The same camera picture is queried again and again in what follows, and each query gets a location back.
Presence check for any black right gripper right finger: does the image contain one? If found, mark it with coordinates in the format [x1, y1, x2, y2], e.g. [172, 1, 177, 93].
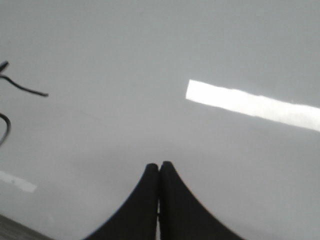
[159, 161, 242, 240]

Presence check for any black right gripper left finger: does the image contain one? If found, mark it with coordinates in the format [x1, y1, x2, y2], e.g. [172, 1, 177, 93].
[86, 163, 159, 240]

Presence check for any white whiteboard with aluminium frame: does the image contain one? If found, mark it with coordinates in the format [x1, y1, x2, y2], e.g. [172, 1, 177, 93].
[0, 0, 320, 240]

